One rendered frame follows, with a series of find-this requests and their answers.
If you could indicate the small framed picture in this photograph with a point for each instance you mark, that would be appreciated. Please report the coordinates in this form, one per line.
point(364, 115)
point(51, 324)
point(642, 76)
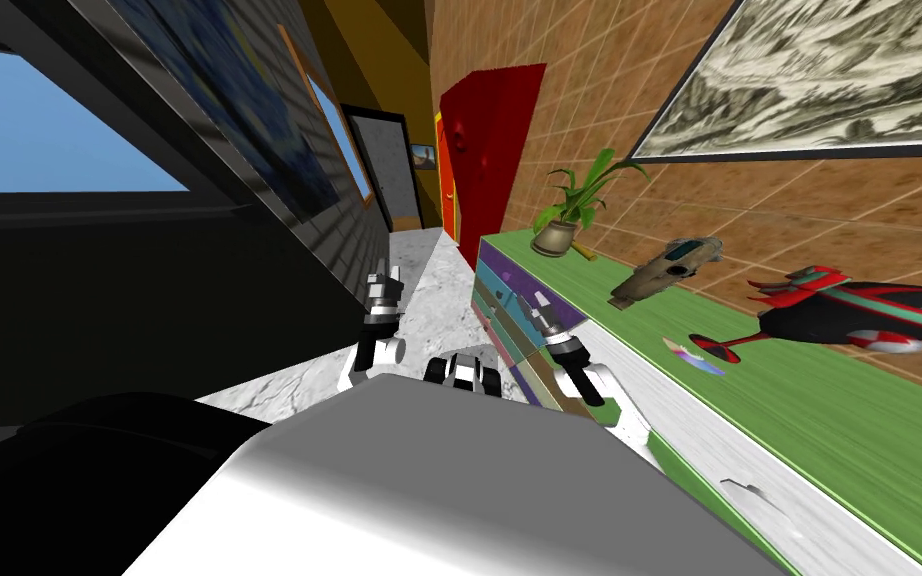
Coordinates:
point(424, 156)

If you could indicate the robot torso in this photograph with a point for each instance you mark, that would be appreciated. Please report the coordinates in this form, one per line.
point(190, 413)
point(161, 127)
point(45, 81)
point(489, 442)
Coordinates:
point(429, 488)

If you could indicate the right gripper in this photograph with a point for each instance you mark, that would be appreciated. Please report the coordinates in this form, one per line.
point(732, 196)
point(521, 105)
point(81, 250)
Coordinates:
point(549, 326)

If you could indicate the green plant in tan pot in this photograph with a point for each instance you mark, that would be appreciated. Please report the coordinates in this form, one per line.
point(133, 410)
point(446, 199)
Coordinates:
point(577, 200)

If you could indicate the tan toy spaceship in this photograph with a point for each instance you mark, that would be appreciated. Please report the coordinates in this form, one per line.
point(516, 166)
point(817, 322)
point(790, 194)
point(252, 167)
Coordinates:
point(657, 276)

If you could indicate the purple drawer front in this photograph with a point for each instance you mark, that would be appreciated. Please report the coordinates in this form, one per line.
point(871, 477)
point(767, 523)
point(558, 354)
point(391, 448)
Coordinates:
point(529, 284)

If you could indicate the dark blue painting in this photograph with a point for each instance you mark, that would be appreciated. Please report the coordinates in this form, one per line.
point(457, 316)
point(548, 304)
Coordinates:
point(237, 112)

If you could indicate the large black-framed grey picture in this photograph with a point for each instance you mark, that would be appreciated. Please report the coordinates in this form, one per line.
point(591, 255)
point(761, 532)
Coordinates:
point(821, 72)

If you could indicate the teal drawer front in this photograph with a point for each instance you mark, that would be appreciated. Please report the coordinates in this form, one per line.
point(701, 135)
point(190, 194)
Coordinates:
point(501, 300)

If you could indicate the green and white dresser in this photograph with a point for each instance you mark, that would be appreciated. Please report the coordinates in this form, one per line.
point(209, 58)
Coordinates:
point(829, 416)

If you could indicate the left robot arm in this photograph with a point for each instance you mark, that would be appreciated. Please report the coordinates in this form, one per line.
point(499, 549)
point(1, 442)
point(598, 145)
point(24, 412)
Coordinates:
point(69, 480)

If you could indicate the red door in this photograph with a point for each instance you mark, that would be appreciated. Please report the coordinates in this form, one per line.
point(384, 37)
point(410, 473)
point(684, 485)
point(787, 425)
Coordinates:
point(493, 144)

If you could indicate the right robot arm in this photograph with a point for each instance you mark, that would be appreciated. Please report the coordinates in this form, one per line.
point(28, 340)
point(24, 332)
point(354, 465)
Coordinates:
point(581, 376)

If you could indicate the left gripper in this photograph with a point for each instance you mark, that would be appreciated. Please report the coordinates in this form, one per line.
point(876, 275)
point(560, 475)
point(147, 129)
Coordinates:
point(385, 294)

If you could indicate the small shiny disc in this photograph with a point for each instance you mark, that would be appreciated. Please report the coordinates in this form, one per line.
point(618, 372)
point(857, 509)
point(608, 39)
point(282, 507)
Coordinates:
point(693, 358)

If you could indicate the red and black toy aircraft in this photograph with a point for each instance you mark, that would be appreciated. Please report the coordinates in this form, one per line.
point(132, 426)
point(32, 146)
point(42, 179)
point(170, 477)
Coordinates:
point(837, 316)

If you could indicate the orange-framed window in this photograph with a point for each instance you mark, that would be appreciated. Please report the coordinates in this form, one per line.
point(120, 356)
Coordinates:
point(345, 144)

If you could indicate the large dark-framed window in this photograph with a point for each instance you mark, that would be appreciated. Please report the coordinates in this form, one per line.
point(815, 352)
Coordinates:
point(37, 136)

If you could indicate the dark grey door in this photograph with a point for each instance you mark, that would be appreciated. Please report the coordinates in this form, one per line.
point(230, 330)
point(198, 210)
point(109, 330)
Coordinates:
point(385, 168)

